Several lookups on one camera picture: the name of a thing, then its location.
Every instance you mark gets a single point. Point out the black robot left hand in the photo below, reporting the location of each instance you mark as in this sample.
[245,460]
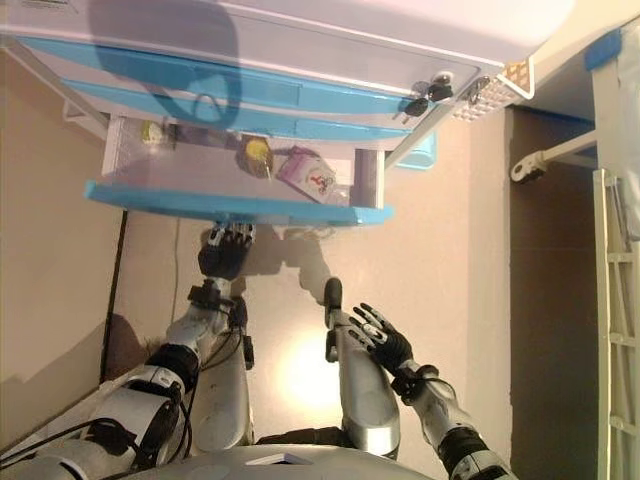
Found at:
[222,255]

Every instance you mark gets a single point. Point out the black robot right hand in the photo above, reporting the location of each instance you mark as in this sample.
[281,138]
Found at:
[387,345]

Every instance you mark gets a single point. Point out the blue white cart drawer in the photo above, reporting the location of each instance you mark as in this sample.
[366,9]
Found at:
[225,202]
[325,125]
[280,85]

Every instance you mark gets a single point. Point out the yellow pill medicine bottle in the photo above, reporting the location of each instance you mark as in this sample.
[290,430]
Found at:
[255,155]

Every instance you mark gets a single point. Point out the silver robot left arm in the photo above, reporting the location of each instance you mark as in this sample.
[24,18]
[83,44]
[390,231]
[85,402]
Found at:
[135,405]

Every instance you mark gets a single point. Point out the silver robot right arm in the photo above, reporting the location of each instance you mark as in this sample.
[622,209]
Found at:
[440,405]

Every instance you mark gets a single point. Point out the green white medicine box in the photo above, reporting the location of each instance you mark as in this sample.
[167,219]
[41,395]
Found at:
[150,132]

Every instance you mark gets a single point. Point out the silver robot right leg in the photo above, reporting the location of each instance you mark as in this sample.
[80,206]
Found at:
[362,395]

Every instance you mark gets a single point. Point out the grey robot torso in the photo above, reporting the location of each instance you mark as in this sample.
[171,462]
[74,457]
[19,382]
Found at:
[300,465]

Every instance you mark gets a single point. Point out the light blue waste bin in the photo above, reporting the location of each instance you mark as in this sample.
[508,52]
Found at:
[417,155]

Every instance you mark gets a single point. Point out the white hospital bed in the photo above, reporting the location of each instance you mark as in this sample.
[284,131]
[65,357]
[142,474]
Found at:
[612,300]

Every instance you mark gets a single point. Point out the white medical cart body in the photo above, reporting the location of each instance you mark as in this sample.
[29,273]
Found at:
[350,30]

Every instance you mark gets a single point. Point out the black cart keys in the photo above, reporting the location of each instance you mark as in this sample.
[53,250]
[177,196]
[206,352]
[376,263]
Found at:
[440,90]

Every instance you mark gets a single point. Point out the white mesh side basket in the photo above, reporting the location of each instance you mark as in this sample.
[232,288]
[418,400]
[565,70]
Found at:
[517,75]

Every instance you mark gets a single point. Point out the blue tape piece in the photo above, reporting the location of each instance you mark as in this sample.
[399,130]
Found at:
[602,50]

